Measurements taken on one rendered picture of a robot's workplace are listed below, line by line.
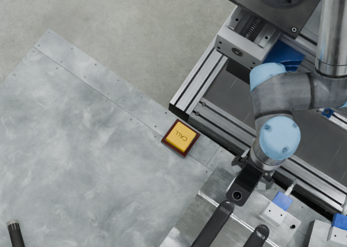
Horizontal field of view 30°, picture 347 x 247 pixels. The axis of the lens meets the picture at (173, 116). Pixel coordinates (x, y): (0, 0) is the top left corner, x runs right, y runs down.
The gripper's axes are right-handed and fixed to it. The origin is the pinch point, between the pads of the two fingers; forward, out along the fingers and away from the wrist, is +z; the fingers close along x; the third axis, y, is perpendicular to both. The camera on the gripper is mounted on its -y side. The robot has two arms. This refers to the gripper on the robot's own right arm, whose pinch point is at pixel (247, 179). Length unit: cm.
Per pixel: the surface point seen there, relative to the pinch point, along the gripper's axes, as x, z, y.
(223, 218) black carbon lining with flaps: -0.9, 12.8, -8.7
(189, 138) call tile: 18.6, 17.3, 4.8
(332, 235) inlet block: -26.0, 12.8, 4.0
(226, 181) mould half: 3.8, 12.0, -0.4
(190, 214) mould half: 6.6, 12.5, -12.6
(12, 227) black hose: 42, 18, -41
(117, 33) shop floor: 77, 101, 47
